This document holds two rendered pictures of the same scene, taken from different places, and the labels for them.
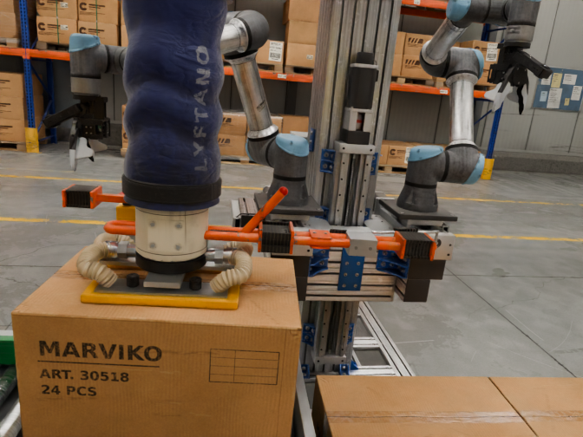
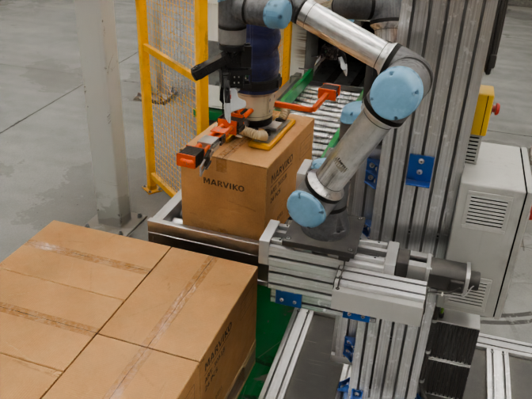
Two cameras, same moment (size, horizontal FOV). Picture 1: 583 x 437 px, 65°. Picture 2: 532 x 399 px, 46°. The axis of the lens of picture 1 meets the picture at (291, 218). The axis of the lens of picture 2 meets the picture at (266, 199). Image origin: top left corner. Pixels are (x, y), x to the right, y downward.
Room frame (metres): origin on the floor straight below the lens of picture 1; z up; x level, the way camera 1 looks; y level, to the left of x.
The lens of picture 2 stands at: (2.25, -2.07, 2.08)
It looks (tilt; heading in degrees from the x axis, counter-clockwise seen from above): 29 degrees down; 115
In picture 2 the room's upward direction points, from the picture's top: 2 degrees clockwise
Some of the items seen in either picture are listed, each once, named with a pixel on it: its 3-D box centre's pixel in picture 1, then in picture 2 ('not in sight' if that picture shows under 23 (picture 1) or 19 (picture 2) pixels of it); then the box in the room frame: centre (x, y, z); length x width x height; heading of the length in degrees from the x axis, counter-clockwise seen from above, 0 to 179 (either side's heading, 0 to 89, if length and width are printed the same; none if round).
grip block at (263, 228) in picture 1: (275, 236); (230, 123); (1.08, 0.04, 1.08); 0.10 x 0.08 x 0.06; 5
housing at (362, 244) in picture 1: (360, 244); (208, 144); (1.10, -0.18, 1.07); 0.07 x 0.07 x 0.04; 5
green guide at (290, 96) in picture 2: not in sight; (272, 108); (0.63, 1.40, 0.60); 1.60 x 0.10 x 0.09; 98
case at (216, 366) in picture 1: (176, 350); (250, 172); (1.06, 0.27, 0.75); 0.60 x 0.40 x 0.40; 94
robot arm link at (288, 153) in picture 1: (290, 154); (358, 121); (1.62, 0.02, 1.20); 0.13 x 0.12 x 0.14; 42
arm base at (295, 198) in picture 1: (288, 187); not in sight; (1.61, 0.02, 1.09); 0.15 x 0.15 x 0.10
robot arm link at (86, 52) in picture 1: (86, 56); not in sight; (1.29, 0.58, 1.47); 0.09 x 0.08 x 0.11; 132
